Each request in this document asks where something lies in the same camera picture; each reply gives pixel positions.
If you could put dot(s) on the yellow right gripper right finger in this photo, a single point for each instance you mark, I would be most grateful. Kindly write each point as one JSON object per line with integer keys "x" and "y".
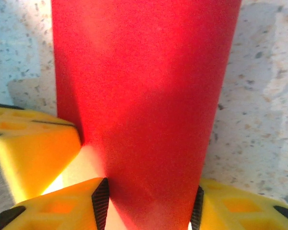
{"x": 235, "y": 210}

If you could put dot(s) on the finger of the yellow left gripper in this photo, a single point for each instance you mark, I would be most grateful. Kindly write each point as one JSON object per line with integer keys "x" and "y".
{"x": 38, "y": 117}
{"x": 38, "y": 158}

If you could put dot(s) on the red cloth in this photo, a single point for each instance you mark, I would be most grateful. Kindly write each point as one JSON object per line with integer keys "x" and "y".
{"x": 144, "y": 95}

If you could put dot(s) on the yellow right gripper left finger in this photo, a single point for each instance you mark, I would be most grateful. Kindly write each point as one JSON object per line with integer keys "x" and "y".
{"x": 62, "y": 210}

